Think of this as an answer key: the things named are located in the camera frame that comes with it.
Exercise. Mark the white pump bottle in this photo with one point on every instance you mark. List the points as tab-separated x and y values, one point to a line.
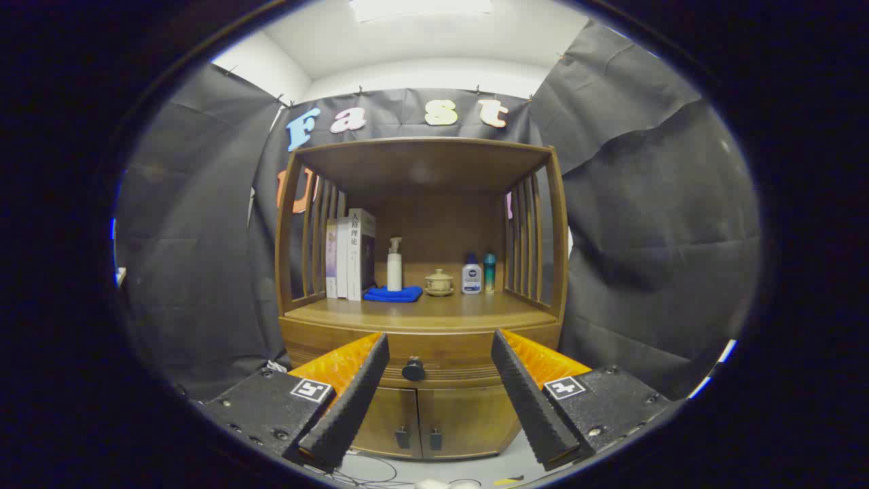
394	272

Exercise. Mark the wooden cabinet door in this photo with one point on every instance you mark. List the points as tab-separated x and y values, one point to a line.
468	421
390	421

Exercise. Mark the wooden cabinet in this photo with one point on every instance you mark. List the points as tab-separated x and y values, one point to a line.
421	166

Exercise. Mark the pale rounded floor object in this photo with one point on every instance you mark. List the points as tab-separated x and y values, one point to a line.
432	484

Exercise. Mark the pale purple book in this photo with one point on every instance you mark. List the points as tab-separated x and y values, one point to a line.
331	261

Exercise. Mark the teal translucent bottle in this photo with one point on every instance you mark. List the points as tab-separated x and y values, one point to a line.
489	275

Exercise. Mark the yellow floor tape piece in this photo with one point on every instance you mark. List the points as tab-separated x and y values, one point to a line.
509	481

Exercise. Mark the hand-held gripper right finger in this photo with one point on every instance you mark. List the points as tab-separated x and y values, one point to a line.
529	401

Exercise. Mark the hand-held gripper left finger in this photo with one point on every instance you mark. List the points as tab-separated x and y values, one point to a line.
353	401

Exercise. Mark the wooden drawer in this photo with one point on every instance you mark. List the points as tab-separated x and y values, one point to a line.
441	346

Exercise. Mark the wooden countertop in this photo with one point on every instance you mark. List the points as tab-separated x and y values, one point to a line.
441	309

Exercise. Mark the beige lidded teacup with saucer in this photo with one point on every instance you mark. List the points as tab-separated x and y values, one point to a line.
439	282

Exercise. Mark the white book with dark cover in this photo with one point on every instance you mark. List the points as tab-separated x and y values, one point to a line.
356	258

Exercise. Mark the blue folded cloth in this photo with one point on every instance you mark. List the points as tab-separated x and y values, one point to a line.
392	295

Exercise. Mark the white lotion bottle blue cap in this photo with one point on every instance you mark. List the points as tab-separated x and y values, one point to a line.
471	278

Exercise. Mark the black round drawer knob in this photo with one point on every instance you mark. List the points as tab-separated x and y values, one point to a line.
413	369

